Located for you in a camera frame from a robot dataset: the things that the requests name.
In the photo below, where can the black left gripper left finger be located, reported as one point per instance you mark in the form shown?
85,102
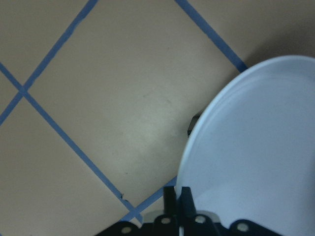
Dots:
169,201

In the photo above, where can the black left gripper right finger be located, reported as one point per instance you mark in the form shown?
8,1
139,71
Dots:
187,204

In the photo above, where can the blue round plate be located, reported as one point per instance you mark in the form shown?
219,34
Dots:
251,154

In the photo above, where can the black plate rack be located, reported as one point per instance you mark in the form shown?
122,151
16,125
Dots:
192,123

